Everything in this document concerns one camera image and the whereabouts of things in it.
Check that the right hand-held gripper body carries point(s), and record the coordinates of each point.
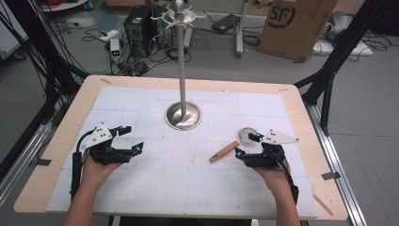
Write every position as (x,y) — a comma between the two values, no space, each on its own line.
(266,158)

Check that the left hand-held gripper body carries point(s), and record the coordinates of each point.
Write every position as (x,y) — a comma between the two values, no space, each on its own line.
(103,154)

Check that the person's left hand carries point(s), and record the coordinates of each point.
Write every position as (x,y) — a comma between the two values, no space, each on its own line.
(97,174)

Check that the person's right hand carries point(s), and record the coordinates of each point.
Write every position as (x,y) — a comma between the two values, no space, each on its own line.
(274,179)

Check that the wooden table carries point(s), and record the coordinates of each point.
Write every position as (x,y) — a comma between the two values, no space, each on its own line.
(56,147)

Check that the white gridded mat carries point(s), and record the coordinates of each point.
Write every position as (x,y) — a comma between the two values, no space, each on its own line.
(175,182)

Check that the black tape piece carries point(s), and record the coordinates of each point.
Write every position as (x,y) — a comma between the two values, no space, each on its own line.
(331,176)
(43,162)

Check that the thin wooden strip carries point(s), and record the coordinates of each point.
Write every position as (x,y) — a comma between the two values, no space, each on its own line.
(323,204)

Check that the small box with green light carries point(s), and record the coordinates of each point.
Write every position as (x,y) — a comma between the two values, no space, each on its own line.
(114,49)

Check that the steel stand with round base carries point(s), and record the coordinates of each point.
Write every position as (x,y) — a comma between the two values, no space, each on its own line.
(181,62)

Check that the white power strip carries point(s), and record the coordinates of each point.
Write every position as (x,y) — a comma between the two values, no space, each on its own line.
(109,35)

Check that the black computer tower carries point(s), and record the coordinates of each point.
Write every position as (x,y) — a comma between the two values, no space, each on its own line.
(138,28)

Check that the white stand leg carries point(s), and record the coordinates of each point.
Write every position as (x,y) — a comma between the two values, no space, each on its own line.
(241,31)

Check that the cardboard box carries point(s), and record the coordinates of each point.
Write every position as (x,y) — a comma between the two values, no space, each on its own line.
(295,28)

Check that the black flat power adapter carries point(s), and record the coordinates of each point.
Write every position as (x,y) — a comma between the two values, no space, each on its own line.
(225,23)

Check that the white flat device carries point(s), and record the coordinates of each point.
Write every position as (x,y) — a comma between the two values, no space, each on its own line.
(345,48)

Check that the grey rounded device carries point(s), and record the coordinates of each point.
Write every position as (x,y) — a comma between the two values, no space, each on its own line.
(340,23)

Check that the aluminium rail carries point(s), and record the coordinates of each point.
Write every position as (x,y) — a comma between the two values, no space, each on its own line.
(22,160)
(332,157)

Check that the black frame post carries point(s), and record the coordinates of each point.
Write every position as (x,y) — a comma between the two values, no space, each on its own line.
(40,47)
(342,53)

